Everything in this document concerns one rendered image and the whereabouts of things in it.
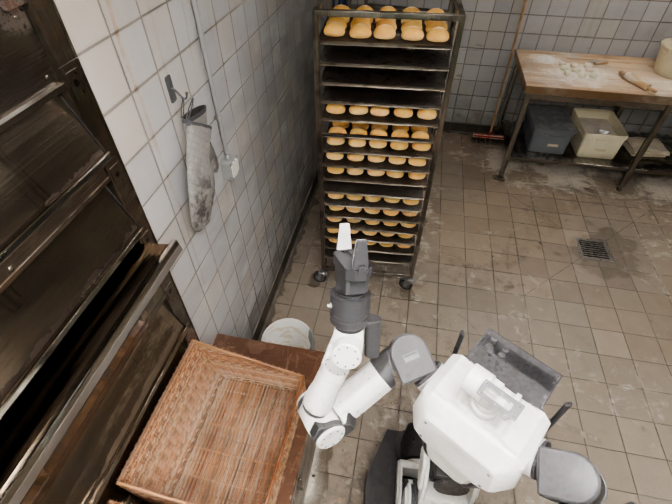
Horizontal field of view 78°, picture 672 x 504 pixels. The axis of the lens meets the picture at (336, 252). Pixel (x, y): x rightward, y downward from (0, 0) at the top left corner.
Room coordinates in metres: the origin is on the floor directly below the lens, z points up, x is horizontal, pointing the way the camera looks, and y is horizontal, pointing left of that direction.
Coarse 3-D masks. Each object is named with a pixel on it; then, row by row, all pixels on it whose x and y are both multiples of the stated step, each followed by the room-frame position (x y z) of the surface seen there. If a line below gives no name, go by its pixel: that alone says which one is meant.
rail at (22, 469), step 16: (176, 240) 0.91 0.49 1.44; (160, 256) 0.84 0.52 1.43; (144, 288) 0.72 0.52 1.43; (128, 304) 0.67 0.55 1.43; (128, 320) 0.63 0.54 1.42; (112, 336) 0.57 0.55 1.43; (96, 352) 0.52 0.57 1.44; (96, 368) 0.49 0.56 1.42; (80, 384) 0.44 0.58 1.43; (64, 400) 0.40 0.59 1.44; (64, 416) 0.37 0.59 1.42; (48, 432) 0.33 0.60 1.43; (32, 448) 0.30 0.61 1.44; (32, 464) 0.28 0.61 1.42; (16, 480) 0.24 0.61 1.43; (0, 496) 0.22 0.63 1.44
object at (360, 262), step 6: (360, 240) 0.56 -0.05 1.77; (366, 240) 0.56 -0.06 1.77; (360, 246) 0.56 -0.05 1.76; (366, 246) 0.56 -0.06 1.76; (354, 252) 0.55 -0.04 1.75; (360, 252) 0.55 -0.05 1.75; (366, 252) 0.55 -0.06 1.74; (354, 258) 0.54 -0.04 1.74; (360, 258) 0.55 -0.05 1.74; (366, 258) 0.55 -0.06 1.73; (354, 264) 0.54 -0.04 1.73; (360, 264) 0.54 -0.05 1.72; (366, 264) 0.54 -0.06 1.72; (354, 270) 0.53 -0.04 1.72; (360, 270) 0.53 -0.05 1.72
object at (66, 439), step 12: (156, 300) 0.90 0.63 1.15; (144, 312) 0.83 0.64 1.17; (132, 336) 0.75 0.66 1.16; (120, 348) 0.69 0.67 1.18; (120, 360) 0.67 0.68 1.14; (108, 372) 0.62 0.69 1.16; (96, 384) 0.57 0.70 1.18; (96, 396) 0.55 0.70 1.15; (84, 408) 0.50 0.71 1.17; (72, 432) 0.44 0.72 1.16; (60, 444) 0.40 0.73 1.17; (60, 456) 0.38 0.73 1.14; (48, 468) 0.35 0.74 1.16; (36, 480) 0.32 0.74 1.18; (36, 492) 0.30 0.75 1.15
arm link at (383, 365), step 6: (384, 348) 0.58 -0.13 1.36; (384, 354) 0.55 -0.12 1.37; (372, 360) 0.55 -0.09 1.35; (378, 360) 0.54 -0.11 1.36; (384, 360) 0.54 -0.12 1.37; (390, 360) 0.54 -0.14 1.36; (378, 366) 0.53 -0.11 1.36; (384, 366) 0.52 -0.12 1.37; (390, 366) 0.52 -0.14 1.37; (378, 372) 0.51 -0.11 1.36; (384, 372) 0.51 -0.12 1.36; (390, 372) 0.51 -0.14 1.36; (384, 378) 0.50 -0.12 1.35; (390, 378) 0.50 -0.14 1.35; (390, 384) 0.49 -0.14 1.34
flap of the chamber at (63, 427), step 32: (128, 256) 0.88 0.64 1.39; (128, 288) 0.74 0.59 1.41; (96, 320) 0.64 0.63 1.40; (64, 352) 0.55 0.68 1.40; (32, 384) 0.46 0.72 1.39; (64, 384) 0.45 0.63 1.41; (32, 416) 0.38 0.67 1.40; (0, 448) 0.32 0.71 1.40; (0, 480) 0.25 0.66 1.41; (32, 480) 0.25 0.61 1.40
